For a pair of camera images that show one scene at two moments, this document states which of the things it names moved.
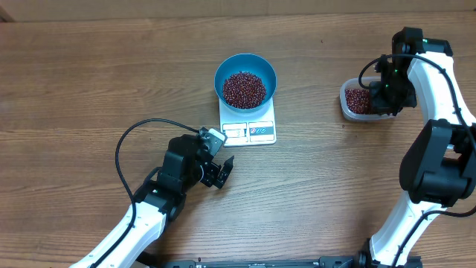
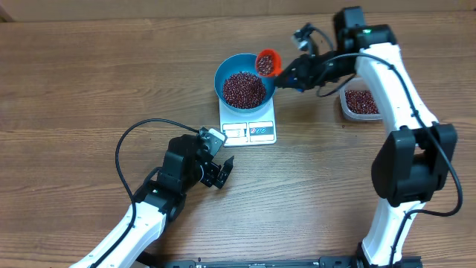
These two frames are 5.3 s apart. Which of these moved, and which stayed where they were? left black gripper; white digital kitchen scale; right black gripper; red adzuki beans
Moved: right black gripper
Stayed: left black gripper; red adzuki beans; white digital kitchen scale
